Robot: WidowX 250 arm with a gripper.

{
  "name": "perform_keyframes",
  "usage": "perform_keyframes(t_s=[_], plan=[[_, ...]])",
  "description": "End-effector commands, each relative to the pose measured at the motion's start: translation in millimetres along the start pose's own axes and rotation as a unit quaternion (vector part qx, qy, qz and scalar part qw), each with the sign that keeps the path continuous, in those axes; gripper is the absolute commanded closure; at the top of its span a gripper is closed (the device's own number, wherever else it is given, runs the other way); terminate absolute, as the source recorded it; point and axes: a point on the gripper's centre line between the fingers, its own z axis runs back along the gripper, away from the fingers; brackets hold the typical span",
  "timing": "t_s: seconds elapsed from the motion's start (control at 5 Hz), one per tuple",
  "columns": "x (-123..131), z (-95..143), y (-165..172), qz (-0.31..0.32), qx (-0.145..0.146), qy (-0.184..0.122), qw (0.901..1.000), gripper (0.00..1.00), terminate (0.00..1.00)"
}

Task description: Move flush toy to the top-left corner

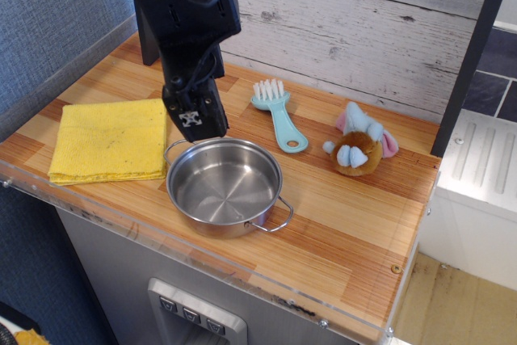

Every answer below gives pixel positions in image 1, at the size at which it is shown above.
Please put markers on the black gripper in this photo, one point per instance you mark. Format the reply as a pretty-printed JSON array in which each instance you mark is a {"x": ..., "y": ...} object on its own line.
[{"x": 194, "y": 107}]

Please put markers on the brown and blue plush toy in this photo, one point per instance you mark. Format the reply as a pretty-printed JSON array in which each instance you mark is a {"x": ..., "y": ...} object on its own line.
[{"x": 364, "y": 143}]

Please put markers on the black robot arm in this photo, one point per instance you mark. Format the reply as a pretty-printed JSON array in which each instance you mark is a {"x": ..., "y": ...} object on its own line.
[{"x": 188, "y": 34}]

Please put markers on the teal dish brush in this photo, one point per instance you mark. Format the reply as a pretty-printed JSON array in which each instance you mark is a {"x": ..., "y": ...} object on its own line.
[{"x": 270, "y": 95}]

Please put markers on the stainless steel pot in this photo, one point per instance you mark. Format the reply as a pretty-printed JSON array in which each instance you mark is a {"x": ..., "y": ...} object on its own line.
[{"x": 227, "y": 187}]

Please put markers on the yellow folded cloth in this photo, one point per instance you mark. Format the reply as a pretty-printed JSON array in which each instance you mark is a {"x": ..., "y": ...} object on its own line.
[{"x": 109, "y": 142}]

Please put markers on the clear acrylic table edge guard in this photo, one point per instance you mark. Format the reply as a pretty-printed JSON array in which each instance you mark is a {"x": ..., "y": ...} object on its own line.
[{"x": 336, "y": 251}]

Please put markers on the grey control panel with buttons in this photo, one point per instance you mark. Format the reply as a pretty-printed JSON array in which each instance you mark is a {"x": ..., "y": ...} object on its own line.
[{"x": 183, "y": 318}]

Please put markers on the yellow object at bottom-left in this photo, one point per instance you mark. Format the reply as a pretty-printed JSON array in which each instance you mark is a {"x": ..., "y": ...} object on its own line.
[{"x": 30, "y": 337}]

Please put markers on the white ribbed appliance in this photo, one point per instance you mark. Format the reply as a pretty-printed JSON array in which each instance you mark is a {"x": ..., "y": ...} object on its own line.
[{"x": 471, "y": 220}]

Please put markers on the black left frame post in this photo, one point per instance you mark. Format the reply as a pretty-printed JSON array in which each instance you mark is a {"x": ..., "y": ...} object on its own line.
[{"x": 149, "y": 45}]

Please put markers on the black frame post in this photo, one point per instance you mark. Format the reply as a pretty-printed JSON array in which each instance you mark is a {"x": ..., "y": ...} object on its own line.
[
  {"x": 149, "y": 45},
  {"x": 480, "y": 36}
]

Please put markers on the black right frame post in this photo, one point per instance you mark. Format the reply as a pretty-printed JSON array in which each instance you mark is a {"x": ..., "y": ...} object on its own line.
[{"x": 480, "y": 36}]

